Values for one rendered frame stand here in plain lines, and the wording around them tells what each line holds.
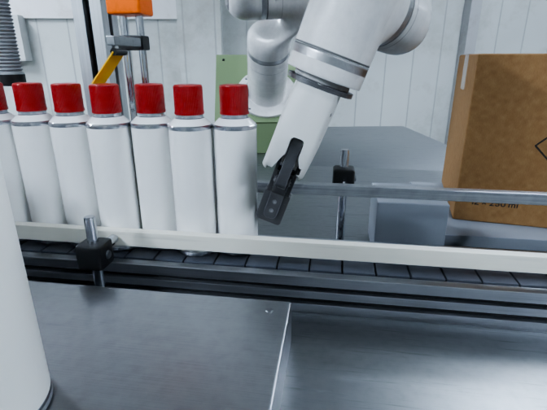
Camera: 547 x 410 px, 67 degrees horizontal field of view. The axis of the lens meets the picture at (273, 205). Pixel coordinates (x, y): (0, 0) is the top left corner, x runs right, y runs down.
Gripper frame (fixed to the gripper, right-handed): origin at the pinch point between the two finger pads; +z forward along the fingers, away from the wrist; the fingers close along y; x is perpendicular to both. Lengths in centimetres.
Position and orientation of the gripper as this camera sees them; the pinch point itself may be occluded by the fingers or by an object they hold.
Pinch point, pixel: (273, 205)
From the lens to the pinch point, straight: 50.3
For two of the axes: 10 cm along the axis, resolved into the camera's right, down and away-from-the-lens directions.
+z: -3.4, 8.7, 3.6
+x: 9.3, 3.7, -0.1
